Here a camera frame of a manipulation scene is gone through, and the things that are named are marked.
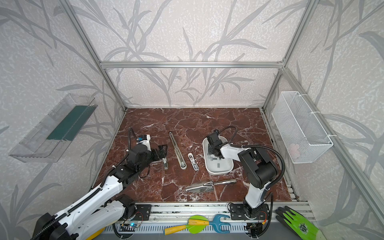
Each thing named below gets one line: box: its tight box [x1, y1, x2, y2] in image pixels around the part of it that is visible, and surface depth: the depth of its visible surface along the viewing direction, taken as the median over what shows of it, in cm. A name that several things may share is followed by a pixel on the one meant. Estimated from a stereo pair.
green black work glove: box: [275, 206, 327, 240], surface depth 71 cm
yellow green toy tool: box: [163, 215, 210, 236], surface depth 71 cm
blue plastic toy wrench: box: [209, 214, 232, 234], surface depth 70 cm
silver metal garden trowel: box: [184, 179, 237, 193], surface depth 83 cm
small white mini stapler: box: [187, 152, 200, 171], surface depth 93 cm
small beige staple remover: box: [162, 157, 168, 170], surface depth 91 cm
